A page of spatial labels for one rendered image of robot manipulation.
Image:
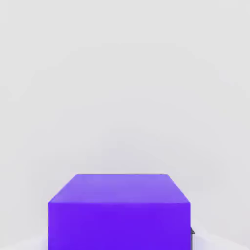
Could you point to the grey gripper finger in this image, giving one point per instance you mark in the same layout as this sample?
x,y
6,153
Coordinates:
x,y
192,239

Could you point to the small purple cube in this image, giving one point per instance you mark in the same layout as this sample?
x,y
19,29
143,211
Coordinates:
x,y
119,224

